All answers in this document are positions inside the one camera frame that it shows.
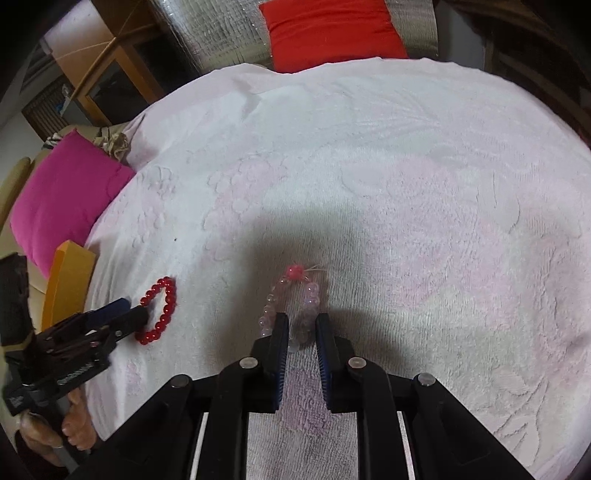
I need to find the orange box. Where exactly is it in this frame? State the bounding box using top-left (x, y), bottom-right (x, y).
top-left (41, 241), bottom-right (96, 331)

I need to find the magenta pink cushion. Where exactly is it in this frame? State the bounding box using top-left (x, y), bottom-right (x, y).
top-left (10, 130), bottom-right (135, 278)

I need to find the pink bead bracelet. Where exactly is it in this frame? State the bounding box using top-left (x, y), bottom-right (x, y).
top-left (256, 262), bottom-right (330, 354)

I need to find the beige crumpled fabric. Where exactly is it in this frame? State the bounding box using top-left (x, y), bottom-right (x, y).
top-left (92, 127), bottom-right (130, 163)

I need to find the left hand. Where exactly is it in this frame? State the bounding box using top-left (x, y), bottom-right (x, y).
top-left (19, 388), bottom-right (99, 467)

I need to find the wooden shelf unit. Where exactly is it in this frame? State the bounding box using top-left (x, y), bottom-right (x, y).
top-left (43, 1), bottom-right (194, 126)

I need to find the silver foil insulation mat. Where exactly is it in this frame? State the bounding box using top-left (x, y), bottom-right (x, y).
top-left (150, 0), bottom-right (439, 74)

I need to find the pale pink embossed bedspread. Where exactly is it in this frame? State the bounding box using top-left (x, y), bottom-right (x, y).
top-left (86, 59), bottom-right (590, 479)

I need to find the red bead bracelet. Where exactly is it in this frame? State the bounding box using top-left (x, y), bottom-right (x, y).
top-left (134, 275), bottom-right (178, 346)

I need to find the red cushion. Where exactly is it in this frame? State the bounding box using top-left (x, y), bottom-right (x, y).
top-left (259, 0), bottom-right (409, 73)

